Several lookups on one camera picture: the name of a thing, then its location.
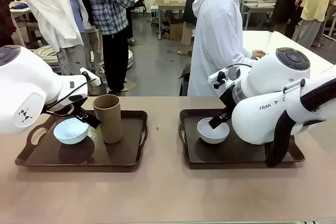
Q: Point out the tall brown cup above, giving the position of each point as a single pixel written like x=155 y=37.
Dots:
x=110 y=124

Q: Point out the person in plaid shirt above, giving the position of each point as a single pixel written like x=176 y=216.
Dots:
x=110 y=3

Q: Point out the person in dark red plaid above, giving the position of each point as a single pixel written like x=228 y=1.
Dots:
x=5 y=11

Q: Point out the person in black clothes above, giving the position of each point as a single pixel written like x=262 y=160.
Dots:
x=283 y=6

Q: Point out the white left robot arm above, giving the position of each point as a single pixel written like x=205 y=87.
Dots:
x=26 y=82

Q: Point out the white round base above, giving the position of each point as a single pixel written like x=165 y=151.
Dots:
x=130 y=60

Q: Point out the person in beige trousers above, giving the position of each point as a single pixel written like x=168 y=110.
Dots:
x=187 y=35

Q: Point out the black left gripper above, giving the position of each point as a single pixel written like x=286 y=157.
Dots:
x=76 y=103

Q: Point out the person in white hoodie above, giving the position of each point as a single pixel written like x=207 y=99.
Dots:
x=218 y=37

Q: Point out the grey workbench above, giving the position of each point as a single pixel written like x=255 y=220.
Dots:
x=257 y=5

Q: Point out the white table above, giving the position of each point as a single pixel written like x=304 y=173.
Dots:
x=288 y=43

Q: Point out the dark brown serving tray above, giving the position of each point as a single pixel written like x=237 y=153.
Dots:
x=118 y=153
x=223 y=155

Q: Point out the person's right forearm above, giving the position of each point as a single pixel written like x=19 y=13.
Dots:
x=244 y=52

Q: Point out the black office chair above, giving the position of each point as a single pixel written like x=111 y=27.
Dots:
x=140 y=1

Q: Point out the dark brown plastic stool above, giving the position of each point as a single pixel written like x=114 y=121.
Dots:
x=32 y=33

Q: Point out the cardboard box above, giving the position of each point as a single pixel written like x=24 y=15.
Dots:
x=176 y=32

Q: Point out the light blue bowl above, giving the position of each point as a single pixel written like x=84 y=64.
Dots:
x=69 y=136

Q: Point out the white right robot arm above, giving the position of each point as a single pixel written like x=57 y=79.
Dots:
x=275 y=82

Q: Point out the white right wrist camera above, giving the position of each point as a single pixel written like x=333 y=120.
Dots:
x=218 y=75

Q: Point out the wooden top workbench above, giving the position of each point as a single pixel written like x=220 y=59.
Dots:
x=170 y=3

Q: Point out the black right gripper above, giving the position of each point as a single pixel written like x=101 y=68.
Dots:
x=228 y=100

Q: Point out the person in white shirt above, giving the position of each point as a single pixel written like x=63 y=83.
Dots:
x=52 y=6

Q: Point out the person's right hand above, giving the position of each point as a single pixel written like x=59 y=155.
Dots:
x=258 y=54

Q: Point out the white bowl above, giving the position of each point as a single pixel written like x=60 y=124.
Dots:
x=212 y=137

